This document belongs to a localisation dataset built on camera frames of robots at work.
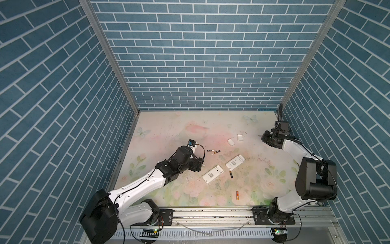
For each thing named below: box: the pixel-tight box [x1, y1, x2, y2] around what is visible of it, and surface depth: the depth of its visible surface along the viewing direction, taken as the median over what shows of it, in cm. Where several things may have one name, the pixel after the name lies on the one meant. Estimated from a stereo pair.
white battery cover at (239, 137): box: [236, 133, 244, 142], surface depth 107 cm
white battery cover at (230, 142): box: [226, 137, 236, 147], surface depth 105 cm
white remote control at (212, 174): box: [201, 164, 225, 184], surface depth 89 cm
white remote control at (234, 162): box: [224, 154, 246, 171], surface depth 94 cm
